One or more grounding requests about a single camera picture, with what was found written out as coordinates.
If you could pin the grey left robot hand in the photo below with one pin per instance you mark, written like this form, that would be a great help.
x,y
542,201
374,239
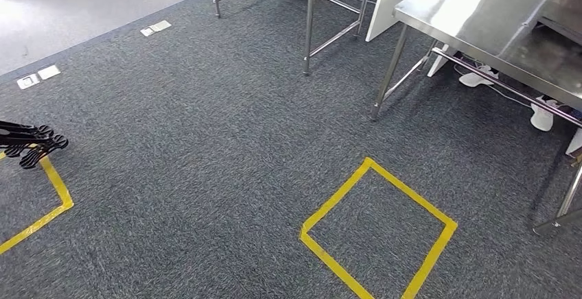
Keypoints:
x,y
27,140

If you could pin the white shoe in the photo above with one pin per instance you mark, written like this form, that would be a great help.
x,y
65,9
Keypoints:
x,y
542,117
473,79

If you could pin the yellow floor tape square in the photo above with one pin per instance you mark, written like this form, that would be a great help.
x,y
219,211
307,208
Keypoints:
x,y
409,192

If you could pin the stainless steel table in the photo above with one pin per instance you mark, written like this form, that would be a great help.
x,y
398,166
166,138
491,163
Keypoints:
x,y
309,24

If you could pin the silver floor outlet plate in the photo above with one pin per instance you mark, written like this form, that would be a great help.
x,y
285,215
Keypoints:
x,y
49,72
161,25
146,32
28,81

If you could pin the white cabinet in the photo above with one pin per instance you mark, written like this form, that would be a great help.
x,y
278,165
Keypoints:
x,y
391,1

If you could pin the stainless steel workbench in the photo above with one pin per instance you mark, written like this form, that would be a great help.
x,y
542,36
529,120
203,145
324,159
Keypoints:
x,y
477,15

